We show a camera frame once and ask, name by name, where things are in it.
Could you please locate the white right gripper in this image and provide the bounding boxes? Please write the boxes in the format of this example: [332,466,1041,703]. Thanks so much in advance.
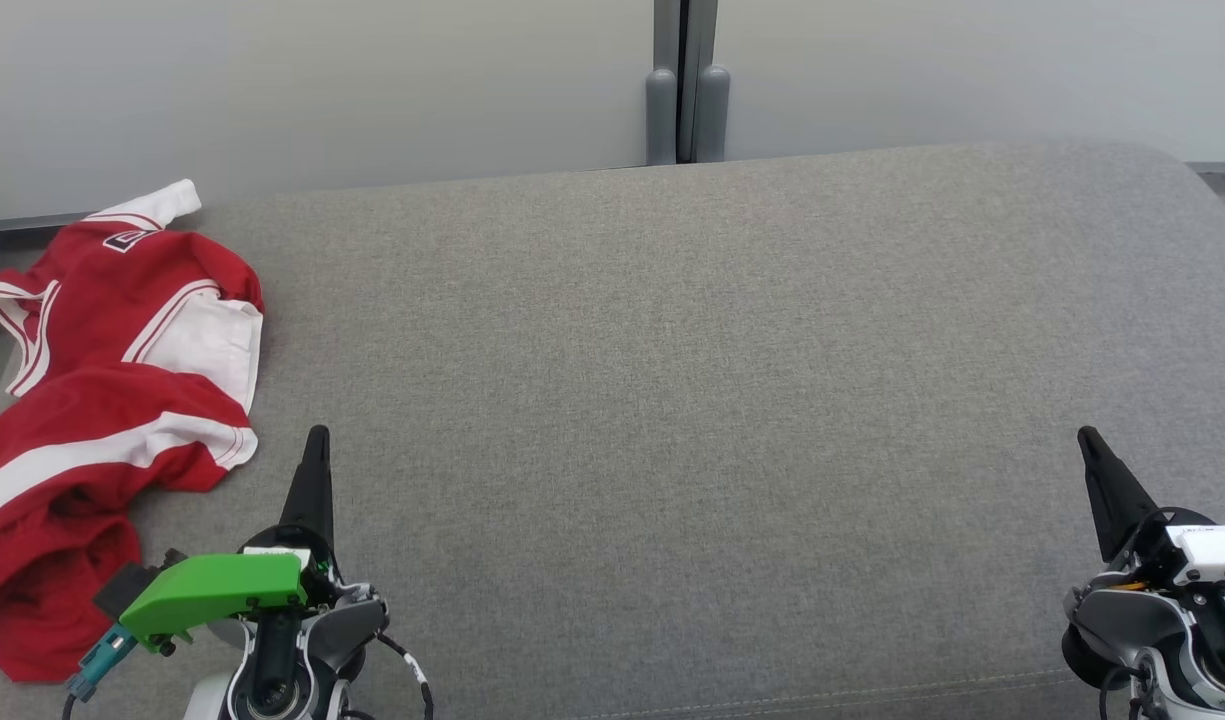
[1077,427,1225,586]

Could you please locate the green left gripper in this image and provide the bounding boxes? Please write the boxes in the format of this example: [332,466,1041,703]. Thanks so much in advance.
[120,425,338,651]

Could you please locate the red shorts white hem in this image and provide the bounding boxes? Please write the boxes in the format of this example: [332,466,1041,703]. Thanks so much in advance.
[0,362,260,683]

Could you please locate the red white jersey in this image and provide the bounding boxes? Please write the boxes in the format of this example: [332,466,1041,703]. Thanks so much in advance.
[0,179,266,416]

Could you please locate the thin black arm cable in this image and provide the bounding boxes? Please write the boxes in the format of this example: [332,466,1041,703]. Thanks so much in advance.
[370,630,435,720]

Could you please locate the black cable teal plug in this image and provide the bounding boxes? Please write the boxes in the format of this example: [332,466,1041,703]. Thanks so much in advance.
[64,625,138,720]

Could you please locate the grey partition post twin feet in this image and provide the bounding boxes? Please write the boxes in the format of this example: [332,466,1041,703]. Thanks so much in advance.
[645,0,730,166]

